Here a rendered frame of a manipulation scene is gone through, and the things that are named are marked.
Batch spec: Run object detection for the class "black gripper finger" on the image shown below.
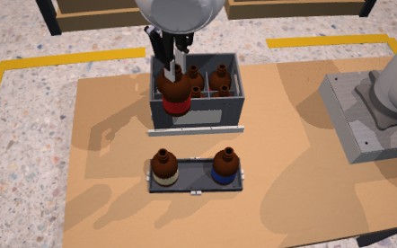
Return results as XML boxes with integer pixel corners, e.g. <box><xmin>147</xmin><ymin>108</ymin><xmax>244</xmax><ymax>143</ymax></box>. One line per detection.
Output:
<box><xmin>174</xmin><ymin>32</ymin><xmax>194</xmax><ymax>74</ymax></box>
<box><xmin>144</xmin><ymin>25</ymin><xmax>176</xmax><ymax>82</ymax></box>

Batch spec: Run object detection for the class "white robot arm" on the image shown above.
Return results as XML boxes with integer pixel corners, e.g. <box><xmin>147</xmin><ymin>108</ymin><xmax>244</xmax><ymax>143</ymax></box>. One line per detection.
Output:
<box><xmin>135</xmin><ymin>0</ymin><xmax>397</xmax><ymax>131</ymax></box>

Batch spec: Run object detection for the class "grey divided crate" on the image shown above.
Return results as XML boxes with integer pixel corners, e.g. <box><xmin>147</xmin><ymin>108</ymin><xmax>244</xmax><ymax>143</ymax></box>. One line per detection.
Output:
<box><xmin>149</xmin><ymin>53</ymin><xmax>243</xmax><ymax>129</ymax></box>

